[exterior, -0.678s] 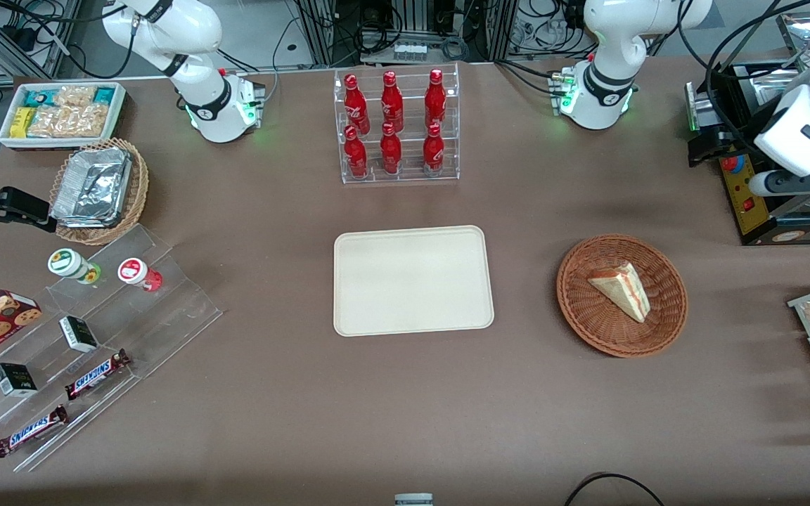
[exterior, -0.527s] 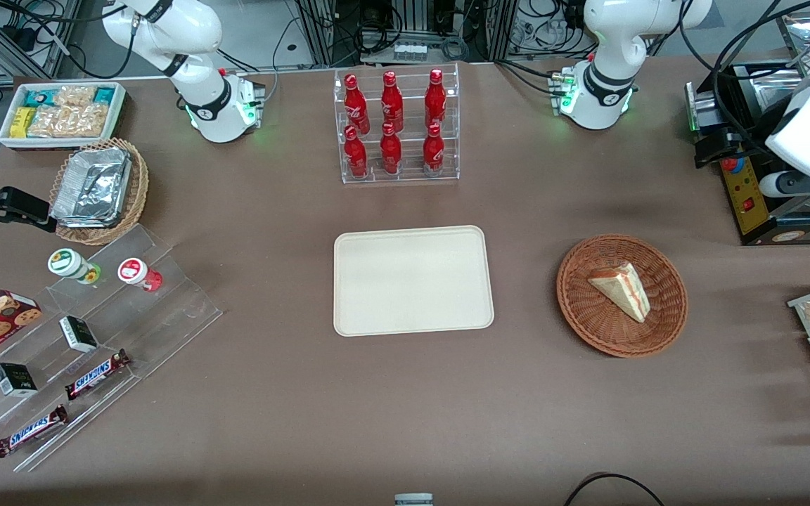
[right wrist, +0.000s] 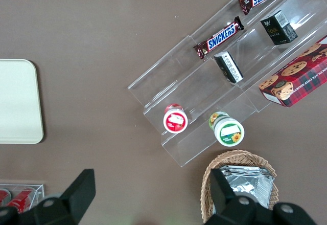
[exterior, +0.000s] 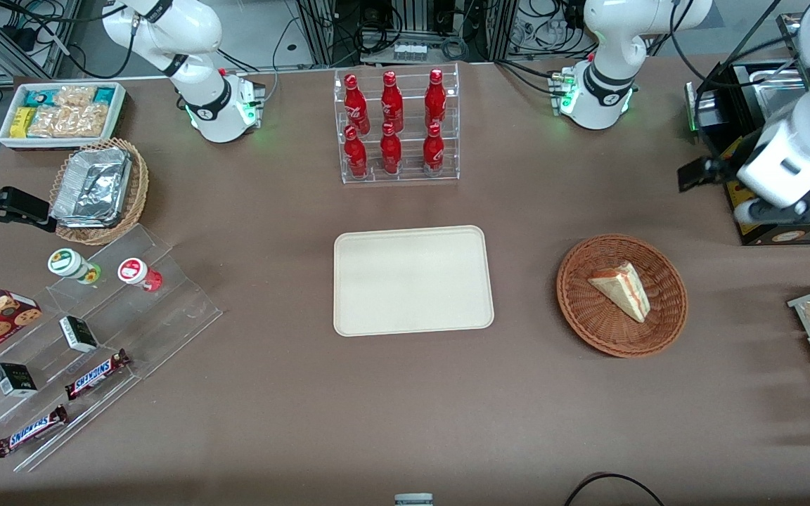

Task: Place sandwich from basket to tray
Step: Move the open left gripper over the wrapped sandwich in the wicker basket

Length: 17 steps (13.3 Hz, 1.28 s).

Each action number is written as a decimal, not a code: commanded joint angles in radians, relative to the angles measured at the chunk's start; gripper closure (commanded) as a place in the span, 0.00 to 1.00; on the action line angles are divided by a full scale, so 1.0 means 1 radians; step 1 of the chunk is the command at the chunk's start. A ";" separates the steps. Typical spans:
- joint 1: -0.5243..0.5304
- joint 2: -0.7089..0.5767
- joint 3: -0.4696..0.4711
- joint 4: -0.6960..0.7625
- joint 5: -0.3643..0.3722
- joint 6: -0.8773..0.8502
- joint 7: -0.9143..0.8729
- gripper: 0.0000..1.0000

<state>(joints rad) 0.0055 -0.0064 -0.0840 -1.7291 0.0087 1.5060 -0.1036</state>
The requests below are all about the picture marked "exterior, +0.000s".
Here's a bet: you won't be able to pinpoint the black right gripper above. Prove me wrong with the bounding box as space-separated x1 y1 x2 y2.
0 186 58 238

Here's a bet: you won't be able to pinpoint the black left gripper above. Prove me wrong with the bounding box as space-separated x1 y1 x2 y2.
678 155 738 195

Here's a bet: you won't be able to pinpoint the triangular sandwich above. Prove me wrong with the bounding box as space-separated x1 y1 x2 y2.
586 261 652 324

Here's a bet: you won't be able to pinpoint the light wicker basket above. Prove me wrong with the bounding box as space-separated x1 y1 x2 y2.
49 137 150 247

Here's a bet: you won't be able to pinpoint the brown round wicker basket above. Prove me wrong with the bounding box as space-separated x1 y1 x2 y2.
556 233 688 359

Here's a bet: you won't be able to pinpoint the cream plastic tray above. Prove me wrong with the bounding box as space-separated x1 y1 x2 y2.
333 225 495 337

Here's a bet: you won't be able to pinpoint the black food warmer machine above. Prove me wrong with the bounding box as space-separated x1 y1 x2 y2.
685 13 810 247

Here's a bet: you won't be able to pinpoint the green lid snack cup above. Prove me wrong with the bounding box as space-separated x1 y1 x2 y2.
47 248 103 285

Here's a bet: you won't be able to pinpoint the yellow snack packet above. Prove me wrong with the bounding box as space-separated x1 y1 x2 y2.
10 107 37 139

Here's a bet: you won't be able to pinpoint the steel warmer pan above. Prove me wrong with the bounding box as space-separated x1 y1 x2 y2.
755 69 810 126

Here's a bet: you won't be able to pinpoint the stacked aluminium foil trays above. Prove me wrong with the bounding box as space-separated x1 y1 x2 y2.
51 146 134 229

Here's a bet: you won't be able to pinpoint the clear rice cracker packet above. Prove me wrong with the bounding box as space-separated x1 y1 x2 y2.
28 86 109 138

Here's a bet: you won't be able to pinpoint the small black box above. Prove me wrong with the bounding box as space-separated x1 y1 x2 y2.
59 316 100 353
0 362 39 398

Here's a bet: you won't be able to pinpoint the red lid snack cup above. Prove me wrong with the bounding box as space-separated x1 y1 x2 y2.
117 257 165 293

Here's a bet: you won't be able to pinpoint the white rectangular snack bin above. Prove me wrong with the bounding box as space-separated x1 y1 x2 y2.
0 82 127 151

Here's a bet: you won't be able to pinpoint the Snickers chocolate bar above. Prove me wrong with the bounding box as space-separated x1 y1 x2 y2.
64 349 131 401
0 404 70 459

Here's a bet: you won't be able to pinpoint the clear acrylic stepped display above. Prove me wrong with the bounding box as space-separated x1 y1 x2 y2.
0 223 224 474

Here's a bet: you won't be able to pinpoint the red cola bottle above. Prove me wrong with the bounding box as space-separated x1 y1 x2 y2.
424 68 448 129
380 122 404 175
344 125 369 179
343 74 371 136
380 70 405 133
422 123 446 174

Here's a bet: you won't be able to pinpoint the clear acrylic bottle rack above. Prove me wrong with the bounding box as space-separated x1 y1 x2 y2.
333 62 461 185

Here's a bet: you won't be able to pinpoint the black floor cable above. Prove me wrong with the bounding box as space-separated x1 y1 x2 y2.
562 472 667 506

